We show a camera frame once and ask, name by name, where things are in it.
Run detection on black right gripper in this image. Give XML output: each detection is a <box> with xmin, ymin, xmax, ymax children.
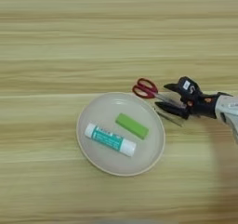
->
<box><xmin>154</xmin><ymin>83</ymin><xmax>233</xmax><ymax>120</ymax></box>

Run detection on red handled scissors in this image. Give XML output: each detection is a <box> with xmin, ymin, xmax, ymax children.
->
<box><xmin>131</xmin><ymin>77</ymin><xmax>184</xmax><ymax>107</ymax></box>

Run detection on white teal glue stick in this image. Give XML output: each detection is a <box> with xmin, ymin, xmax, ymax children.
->
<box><xmin>84</xmin><ymin>122</ymin><xmax>138</xmax><ymax>158</ymax></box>

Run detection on black box with white label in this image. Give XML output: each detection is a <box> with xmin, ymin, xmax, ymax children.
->
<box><xmin>178</xmin><ymin>75</ymin><xmax>203</xmax><ymax>104</ymax></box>

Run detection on green rectangular eraser block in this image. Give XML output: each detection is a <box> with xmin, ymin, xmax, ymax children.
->
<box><xmin>114</xmin><ymin>112</ymin><xmax>150</xmax><ymax>140</ymax></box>

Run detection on beige round plate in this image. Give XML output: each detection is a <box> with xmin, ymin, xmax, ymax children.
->
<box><xmin>75</xmin><ymin>91</ymin><xmax>166</xmax><ymax>178</ymax></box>

